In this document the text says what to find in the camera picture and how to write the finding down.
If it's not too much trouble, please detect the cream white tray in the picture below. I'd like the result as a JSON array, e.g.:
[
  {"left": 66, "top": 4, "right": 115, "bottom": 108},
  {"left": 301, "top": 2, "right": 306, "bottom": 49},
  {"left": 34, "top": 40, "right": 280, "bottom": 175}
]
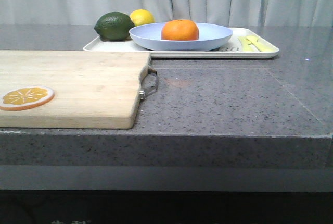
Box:
[{"left": 83, "top": 27, "right": 279, "bottom": 59}]

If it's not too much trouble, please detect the yellow-green plastic fork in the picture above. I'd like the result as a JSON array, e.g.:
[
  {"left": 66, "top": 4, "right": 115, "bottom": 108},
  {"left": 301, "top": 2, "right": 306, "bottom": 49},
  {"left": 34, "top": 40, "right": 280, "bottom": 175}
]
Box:
[{"left": 238, "top": 36, "right": 259, "bottom": 52}]

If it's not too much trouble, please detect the orange mandarin fruit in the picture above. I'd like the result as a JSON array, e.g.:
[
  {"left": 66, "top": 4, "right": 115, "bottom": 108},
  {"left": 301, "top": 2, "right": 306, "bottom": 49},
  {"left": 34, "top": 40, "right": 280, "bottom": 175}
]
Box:
[{"left": 161, "top": 19, "right": 199, "bottom": 41}]

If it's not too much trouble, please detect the light blue plate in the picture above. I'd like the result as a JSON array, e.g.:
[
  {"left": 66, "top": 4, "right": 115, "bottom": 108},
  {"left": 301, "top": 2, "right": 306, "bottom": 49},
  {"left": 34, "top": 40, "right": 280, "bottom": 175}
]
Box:
[{"left": 129, "top": 23, "right": 233, "bottom": 51}]

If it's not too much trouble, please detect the green lime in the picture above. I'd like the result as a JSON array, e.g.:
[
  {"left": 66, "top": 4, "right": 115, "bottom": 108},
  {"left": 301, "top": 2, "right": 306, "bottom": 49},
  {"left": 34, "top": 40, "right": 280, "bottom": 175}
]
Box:
[{"left": 94, "top": 11, "right": 135, "bottom": 41}]

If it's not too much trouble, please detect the orange slice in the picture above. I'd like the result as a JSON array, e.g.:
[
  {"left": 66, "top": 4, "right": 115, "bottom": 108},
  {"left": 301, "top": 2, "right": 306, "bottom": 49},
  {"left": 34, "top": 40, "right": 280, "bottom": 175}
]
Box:
[{"left": 1, "top": 86, "right": 55, "bottom": 111}]

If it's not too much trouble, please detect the wooden cutting board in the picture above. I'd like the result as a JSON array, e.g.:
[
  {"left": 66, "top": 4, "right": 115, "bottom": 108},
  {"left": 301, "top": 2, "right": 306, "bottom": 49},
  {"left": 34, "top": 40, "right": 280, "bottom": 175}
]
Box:
[{"left": 1, "top": 50, "right": 150, "bottom": 129}]

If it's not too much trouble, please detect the yellow lemon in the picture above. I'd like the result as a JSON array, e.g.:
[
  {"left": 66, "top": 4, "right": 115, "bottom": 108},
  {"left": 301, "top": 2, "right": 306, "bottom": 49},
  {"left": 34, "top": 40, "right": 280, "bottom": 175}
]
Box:
[{"left": 130, "top": 9, "right": 155, "bottom": 27}]

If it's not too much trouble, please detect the metal cutting board handle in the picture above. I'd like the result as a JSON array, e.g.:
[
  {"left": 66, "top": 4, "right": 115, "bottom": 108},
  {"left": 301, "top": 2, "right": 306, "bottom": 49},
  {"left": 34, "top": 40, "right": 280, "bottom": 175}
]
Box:
[{"left": 139, "top": 66, "right": 159, "bottom": 101}]

